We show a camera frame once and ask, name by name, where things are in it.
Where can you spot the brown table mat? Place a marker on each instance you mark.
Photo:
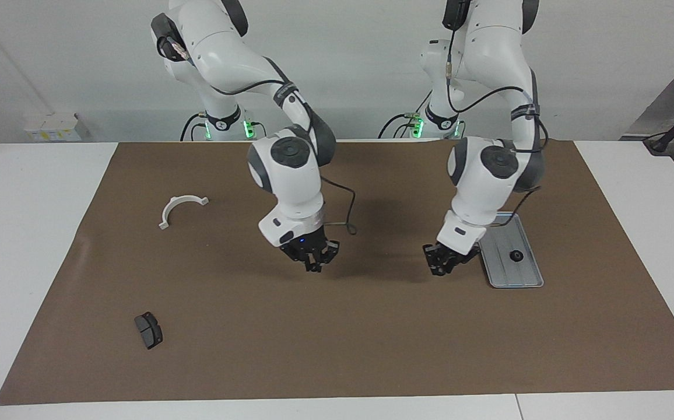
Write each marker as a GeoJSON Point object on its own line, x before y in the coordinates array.
{"type": "Point", "coordinates": [372, 338]}

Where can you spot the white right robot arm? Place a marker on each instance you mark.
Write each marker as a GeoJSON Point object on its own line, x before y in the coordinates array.
{"type": "Point", "coordinates": [290, 175]}

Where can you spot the white power strip box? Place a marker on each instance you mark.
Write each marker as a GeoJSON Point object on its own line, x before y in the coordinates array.
{"type": "Point", "coordinates": [51, 128]}

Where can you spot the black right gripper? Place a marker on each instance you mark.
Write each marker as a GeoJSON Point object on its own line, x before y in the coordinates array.
{"type": "Point", "coordinates": [308, 245]}

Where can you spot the short grey brake pad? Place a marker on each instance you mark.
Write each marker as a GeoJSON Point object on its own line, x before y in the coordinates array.
{"type": "Point", "coordinates": [150, 332]}

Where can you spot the silver metal tray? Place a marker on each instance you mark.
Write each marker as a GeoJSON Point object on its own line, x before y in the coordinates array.
{"type": "Point", "coordinates": [523, 274]}

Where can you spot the white curved plastic bracket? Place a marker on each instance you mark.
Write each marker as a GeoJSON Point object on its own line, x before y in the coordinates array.
{"type": "Point", "coordinates": [174, 202]}

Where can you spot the large black bearing gear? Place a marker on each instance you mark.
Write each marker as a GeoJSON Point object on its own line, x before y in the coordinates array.
{"type": "Point", "coordinates": [515, 255]}

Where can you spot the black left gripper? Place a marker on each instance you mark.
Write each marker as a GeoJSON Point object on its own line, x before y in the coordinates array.
{"type": "Point", "coordinates": [448, 255]}

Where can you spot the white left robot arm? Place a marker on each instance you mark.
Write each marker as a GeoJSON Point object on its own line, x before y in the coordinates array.
{"type": "Point", "coordinates": [488, 175]}

